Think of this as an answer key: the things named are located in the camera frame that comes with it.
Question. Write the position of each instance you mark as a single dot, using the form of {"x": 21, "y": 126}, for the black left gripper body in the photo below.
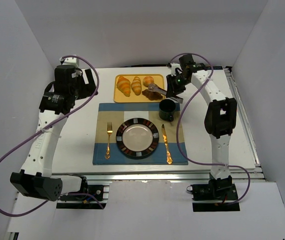
{"x": 88, "y": 81}

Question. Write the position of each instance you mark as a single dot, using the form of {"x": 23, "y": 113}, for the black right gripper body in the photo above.
{"x": 172, "y": 88}

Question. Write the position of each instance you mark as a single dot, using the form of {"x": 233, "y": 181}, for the brown chocolate croissant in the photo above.
{"x": 152, "y": 95}

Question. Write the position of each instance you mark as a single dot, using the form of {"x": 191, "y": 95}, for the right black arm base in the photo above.
{"x": 218, "y": 195}

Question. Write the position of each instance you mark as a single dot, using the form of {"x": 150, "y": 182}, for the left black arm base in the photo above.
{"x": 95, "y": 200}

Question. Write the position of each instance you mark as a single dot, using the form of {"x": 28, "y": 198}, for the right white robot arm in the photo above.
{"x": 221, "y": 115}

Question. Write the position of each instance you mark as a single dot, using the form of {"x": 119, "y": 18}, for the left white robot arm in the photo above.
{"x": 35, "y": 176}

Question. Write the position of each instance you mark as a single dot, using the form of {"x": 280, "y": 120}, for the dark green mug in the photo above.
{"x": 167, "y": 108}

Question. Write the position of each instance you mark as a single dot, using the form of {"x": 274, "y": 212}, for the round orange bun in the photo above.
{"x": 148, "y": 80}

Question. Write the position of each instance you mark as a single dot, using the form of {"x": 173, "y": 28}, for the small striped croissant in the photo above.
{"x": 136, "y": 85}

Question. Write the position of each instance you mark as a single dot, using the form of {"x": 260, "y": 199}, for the large striped croissant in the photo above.
{"x": 124, "y": 85}

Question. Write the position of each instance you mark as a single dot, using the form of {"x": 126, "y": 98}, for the dark rimmed ceramic plate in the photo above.
{"x": 137, "y": 138}

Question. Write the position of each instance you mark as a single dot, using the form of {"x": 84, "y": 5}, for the blue beige checked placemat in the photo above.
{"x": 117, "y": 113}

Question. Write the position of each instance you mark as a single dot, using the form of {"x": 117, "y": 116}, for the gold fork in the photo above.
{"x": 109, "y": 133}

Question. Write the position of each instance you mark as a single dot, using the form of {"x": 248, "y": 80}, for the gold knife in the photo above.
{"x": 165, "y": 139}

